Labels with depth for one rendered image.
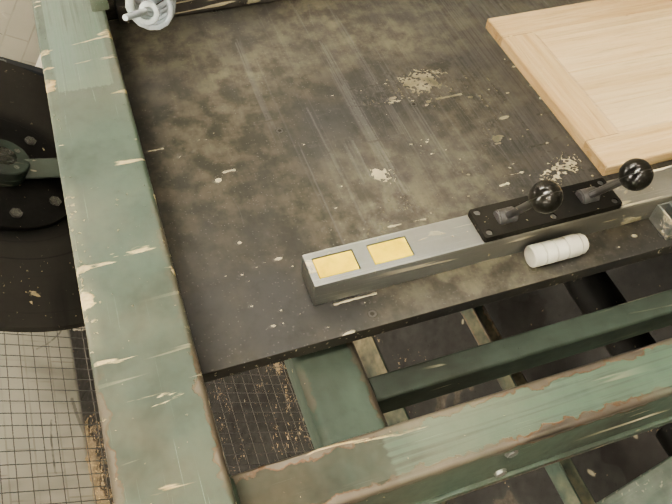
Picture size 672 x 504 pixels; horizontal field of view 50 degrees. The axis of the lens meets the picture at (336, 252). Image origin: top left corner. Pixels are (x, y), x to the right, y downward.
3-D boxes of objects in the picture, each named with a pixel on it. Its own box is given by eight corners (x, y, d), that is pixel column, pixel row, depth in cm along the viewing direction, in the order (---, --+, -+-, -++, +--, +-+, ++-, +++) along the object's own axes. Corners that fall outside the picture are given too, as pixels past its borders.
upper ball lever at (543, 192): (519, 229, 92) (574, 205, 79) (492, 236, 91) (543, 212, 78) (510, 201, 93) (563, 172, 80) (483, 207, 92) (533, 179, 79)
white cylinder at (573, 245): (532, 273, 92) (586, 258, 94) (538, 258, 90) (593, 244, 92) (521, 255, 94) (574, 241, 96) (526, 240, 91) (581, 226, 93)
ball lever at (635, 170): (599, 209, 95) (665, 182, 82) (574, 215, 94) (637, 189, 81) (590, 181, 96) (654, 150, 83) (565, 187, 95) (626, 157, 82)
